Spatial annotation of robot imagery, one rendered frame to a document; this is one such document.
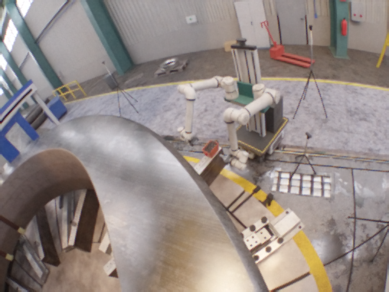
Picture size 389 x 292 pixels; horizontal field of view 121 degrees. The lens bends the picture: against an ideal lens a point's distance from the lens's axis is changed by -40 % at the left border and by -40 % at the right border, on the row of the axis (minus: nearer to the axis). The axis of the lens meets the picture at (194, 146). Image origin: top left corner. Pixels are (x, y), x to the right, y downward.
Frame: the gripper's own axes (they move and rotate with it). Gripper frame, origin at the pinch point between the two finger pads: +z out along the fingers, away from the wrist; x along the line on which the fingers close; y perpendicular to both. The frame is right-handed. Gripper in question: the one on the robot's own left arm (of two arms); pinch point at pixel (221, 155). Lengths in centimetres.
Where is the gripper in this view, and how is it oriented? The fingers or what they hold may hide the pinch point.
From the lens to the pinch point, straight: 228.1
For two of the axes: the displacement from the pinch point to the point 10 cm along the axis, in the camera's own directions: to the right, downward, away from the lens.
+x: -6.3, 6.8, -3.7
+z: -7.5, -4.0, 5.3
